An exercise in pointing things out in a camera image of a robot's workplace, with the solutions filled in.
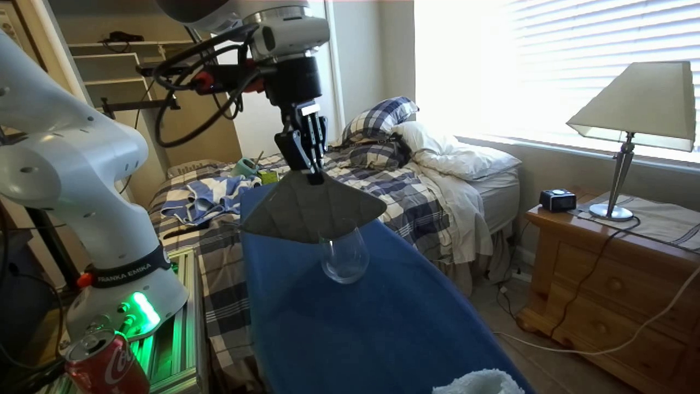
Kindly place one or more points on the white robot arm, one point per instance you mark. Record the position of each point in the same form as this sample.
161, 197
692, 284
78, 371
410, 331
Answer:
73, 155

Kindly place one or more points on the white pillow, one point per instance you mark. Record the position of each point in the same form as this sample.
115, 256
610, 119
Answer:
449, 155

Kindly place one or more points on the cream shade table lamp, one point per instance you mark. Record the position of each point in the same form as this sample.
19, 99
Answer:
647, 104

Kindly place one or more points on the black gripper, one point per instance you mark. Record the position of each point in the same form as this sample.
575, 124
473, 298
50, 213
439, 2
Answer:
301, 138

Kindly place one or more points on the white folded cloth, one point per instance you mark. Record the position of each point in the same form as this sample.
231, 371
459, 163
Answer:
482, 382

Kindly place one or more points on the bed with plaid bedding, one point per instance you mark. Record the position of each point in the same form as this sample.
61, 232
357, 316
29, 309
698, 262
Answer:
459, 225

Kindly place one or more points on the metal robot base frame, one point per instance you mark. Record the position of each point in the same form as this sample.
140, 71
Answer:
172, 356

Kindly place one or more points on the blue ironing board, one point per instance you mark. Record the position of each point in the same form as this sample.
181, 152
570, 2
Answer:
398, 329

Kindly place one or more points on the white window blinds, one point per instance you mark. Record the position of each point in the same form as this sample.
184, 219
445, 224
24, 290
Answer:
517, 71

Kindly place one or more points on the red soda can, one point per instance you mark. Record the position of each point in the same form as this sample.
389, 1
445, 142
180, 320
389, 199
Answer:
102, 366

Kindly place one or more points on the small black alarm clock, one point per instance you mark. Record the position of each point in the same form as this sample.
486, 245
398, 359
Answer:
558, 199

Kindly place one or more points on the clear stemless glass cup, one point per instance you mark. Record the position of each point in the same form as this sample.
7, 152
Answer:
344, 259

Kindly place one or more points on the wooden nightstand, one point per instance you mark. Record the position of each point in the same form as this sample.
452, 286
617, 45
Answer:
625, 302

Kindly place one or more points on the plaid blue pillow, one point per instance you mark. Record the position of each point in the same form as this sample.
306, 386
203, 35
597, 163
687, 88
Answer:
374, 124

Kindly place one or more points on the grey quilted mat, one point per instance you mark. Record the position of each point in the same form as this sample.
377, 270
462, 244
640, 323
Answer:
308, 213

